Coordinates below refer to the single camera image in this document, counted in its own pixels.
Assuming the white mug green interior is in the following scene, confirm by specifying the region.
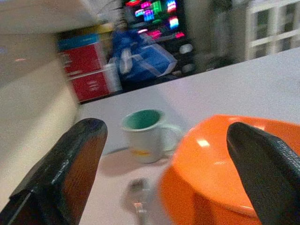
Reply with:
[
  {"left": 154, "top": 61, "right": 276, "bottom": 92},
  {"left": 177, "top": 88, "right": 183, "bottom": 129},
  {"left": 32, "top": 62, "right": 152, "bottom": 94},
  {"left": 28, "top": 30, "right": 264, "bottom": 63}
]
[{"left": 121, "top": 109, "right": 182, "bottom": 164}]

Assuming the red cardboard box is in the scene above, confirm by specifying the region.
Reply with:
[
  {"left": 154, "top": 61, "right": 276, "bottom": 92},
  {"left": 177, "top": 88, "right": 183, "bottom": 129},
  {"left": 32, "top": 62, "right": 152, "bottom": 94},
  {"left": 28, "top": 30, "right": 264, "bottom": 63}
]
[
  {"left": 60, "top": 44, "right": 104, "bottom": 75},
  {"left": 69, "top": 71, "right": 111, "bottom": 103}
]

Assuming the white shelf unit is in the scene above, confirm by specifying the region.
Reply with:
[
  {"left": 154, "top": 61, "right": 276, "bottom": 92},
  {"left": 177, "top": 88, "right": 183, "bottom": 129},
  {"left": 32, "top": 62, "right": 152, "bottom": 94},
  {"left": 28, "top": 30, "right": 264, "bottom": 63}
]
[{"left": 246, "top": 0, "right": 300, "bottom": 60}]

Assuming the blue plastic bag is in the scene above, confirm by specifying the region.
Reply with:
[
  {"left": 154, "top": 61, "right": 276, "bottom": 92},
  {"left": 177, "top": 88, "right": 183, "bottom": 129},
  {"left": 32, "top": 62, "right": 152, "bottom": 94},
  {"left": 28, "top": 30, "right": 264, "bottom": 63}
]
[{"left": 109, "top": 29, "right": 178, "bottom": 83}]

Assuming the metal spoon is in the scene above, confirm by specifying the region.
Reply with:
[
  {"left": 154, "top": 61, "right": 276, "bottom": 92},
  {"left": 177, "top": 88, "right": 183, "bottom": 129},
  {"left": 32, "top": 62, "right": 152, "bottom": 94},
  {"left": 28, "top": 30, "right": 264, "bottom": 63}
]
[{"left": 121, "top": 178, "right": 153, "bottom": 225}]

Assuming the black shelf with neon lights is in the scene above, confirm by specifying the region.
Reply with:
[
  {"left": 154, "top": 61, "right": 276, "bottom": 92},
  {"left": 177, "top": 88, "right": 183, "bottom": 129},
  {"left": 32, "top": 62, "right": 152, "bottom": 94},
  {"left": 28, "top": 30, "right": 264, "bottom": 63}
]
[{"left": 121, "top": 0, "right": 195, "bottom": 75}]

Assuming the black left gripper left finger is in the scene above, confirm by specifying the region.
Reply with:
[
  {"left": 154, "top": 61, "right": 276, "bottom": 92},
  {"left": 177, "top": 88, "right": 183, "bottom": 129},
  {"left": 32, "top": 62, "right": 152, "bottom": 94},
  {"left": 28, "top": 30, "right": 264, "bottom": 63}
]
[{"left": 0, "top": 118, "right": 109, "bottom": 225}]

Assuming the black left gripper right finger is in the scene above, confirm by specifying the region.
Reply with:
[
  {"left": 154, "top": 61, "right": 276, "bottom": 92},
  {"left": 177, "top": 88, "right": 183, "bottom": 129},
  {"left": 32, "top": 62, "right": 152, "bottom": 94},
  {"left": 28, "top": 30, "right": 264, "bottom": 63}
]
[{"left": 226, "top": 121, "right": 300, "bottom": 225}]

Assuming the blue cardboard box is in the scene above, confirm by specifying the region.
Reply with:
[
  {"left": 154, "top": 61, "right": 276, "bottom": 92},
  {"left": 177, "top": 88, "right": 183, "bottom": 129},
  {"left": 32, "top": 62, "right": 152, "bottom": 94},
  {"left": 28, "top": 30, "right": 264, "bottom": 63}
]
[{"left": 57, "top": 34, "right": 100, "bottom": 51}]

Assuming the orange bowl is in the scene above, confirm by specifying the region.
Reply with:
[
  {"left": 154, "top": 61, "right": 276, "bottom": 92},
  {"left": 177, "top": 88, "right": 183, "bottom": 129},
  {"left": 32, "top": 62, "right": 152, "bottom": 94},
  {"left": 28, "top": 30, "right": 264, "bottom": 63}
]
[{"left": 159, "top": 114, "right": 300, "bottom": 225}]

